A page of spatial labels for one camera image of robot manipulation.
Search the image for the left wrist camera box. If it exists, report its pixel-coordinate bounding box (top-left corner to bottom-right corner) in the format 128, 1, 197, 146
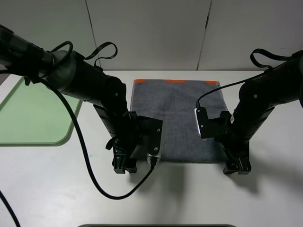
140, 117, 163, 167

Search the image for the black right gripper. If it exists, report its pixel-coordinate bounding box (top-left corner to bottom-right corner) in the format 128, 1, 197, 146
214, 110, 272, 175

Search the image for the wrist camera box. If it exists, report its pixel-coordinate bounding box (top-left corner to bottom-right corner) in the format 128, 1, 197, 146
140, 117, 163, 167
195, 107, 222, 140

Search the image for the flat ribbon cable right arm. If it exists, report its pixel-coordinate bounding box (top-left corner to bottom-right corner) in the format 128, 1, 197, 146
250, 48, 295, 70

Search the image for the grey towel with orange pattern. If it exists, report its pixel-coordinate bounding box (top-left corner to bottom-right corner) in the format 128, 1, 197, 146
131, 79, 227, 164

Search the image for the flat ribbon cable left arm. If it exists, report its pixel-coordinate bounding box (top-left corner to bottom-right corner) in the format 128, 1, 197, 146
51, 41, 118, 68

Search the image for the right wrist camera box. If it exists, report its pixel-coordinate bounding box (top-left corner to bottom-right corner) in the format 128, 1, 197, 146
195, 107, 222, 140

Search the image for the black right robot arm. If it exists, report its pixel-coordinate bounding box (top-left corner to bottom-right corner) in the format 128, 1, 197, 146
215, 49, 303, 175

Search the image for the light green plastic tray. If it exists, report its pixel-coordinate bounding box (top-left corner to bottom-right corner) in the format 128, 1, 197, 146
0, 77, 74, 146

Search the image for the flat ribbon cable arm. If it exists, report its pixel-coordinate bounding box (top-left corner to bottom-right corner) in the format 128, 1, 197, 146
51, 41, 118, 68
250, 48, 295, 70

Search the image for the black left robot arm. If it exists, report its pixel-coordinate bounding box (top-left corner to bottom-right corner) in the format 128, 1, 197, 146
0, 26, 139, 174

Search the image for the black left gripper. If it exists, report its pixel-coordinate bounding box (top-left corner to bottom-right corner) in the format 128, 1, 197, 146
93, 105, 144, 174

